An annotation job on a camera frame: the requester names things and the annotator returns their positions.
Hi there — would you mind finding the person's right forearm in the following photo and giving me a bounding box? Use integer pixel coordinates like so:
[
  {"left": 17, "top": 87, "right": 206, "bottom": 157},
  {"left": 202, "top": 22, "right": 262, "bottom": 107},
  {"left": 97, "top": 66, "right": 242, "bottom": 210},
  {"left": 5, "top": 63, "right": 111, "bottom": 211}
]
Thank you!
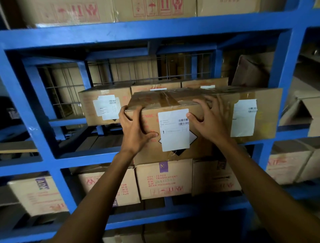
[{"left": 219, "top": 139, "right": 320, "bottom": 243}]

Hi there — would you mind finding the person's left forearm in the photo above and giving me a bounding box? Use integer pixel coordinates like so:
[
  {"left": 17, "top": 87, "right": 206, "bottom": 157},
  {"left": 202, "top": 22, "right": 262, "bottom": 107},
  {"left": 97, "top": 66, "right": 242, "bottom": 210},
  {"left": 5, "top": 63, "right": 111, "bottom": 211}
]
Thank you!
[{"left": 49, "top": 150, "right": 135, "bottom": 243}]

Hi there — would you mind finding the wide wooden plank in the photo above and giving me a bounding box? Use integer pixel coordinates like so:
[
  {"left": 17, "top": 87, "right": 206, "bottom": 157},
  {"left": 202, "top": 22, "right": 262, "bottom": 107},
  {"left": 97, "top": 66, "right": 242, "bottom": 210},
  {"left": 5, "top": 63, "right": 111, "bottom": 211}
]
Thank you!
[{"left": 0, "top": 141, "right": 38, "bottom": 154}]

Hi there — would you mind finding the row of top-shelf cartons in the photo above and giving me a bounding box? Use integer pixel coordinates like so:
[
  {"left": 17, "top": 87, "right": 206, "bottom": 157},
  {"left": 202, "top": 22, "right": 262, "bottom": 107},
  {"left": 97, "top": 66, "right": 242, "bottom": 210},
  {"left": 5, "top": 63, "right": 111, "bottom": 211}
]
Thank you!
[{"left": 0, "top": 0, "right": 320, "bottom": 243}]

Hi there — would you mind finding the person's right hand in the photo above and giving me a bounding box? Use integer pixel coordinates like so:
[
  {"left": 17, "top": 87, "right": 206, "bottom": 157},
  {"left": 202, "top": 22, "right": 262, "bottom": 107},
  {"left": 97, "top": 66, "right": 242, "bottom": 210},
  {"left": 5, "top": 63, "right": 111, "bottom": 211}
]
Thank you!
[{"left": 186, "top": 94, "right": 234, "bottom": 147}]

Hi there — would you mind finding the blue metal shelving rack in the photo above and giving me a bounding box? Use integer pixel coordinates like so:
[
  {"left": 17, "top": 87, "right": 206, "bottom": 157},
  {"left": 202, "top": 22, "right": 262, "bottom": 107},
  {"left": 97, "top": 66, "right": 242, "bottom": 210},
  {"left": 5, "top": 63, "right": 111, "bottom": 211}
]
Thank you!
[{"left": 0, "top": 0, "right": 320, "bottom": 243}]

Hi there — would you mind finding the red lettered cardboard box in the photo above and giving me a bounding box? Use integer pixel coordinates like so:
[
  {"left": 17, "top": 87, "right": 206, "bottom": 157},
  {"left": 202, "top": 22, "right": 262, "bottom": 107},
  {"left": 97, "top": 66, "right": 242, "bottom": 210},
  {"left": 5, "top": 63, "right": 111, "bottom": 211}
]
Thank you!
[
  {"left": 124, "top": 87, "right": 215, "bottom": 166},
  {"left": 181, "top": 77, "right": 229, "bottom": 89},
  {"left": 78, "top": 84, "right": 135, "bottom": 127},
  {"left": 131, "top": 81, "right": 182, "bottom": 94},
  {"left": 207, "top": 87, "right": 283, "bottom": 144}
]

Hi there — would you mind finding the person's left hand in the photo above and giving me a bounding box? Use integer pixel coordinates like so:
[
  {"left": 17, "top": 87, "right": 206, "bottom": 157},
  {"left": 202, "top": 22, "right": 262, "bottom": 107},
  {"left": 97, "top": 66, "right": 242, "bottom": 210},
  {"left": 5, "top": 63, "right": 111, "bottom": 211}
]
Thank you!
[{"left": 119, "top": 105, "right": 159, "bottom": 156}]

